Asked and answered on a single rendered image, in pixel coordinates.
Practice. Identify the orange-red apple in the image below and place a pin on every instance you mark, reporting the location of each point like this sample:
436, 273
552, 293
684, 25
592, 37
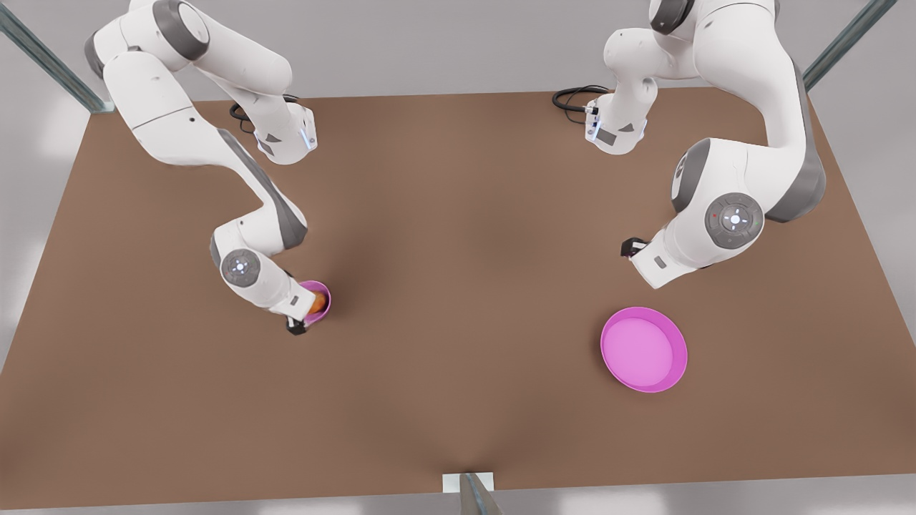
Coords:
316, 302

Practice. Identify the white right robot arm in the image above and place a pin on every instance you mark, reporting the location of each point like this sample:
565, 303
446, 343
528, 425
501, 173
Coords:
179, 136

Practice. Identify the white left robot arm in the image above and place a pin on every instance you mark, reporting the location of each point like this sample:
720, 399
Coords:
744, 179

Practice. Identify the pink plate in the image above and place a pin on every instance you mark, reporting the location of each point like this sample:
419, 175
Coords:
643, 350

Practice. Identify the pink bowl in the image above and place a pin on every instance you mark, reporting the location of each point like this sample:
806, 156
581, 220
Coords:
320, 297

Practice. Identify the silver frame post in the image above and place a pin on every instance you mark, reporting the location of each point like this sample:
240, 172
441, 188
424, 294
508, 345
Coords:
474, 493
50, 64
844, 39

